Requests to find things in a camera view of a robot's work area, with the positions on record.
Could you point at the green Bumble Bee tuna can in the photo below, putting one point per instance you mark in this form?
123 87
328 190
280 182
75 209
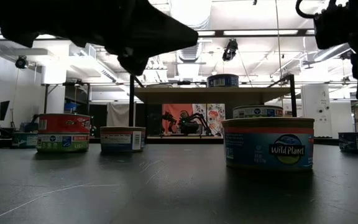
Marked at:
76 146
256 112

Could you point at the gold lid red blue can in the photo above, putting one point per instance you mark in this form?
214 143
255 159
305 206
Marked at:
117 140

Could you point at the teal label fish can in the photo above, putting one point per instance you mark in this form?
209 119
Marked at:
20 141

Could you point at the Wild Planet blue can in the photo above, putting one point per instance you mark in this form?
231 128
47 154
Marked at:
253 146

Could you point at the white ceiling air duct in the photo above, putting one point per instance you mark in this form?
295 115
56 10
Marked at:
189 53

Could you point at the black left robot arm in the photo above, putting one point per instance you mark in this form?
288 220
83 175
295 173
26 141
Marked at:
5 15

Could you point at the white hanging cloth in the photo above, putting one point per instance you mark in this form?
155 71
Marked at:
118 113

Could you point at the red label tuna can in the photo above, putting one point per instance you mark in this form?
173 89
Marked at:
61 124

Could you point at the dark blue fish can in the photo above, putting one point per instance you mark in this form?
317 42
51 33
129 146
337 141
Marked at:
353 143

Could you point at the background black robot arm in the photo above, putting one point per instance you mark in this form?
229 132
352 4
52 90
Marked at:
200 119
169 119
31 126

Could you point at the colourful floral poster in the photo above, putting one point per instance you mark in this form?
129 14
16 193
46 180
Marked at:
216 109

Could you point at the wooden shelf with black frame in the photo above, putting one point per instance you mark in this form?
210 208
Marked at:
197 95

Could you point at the black ceiling camera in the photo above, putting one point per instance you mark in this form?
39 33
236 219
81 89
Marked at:
21 62
346 55
230 49

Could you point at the person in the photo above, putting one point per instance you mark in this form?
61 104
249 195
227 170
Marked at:
184 118

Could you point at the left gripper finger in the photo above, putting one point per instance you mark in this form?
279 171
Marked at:
134 65
160 31

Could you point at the black overhead frame beam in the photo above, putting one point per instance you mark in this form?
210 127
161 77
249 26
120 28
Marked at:
219 32

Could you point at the orange backdrop cloth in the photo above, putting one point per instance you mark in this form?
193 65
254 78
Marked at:
174 107

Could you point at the black monitor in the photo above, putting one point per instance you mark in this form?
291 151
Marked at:
1 110

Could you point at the blue storage bin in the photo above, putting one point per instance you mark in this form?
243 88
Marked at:
71 107

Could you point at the dark blue barcode can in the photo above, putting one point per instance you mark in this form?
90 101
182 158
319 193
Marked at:
222 81

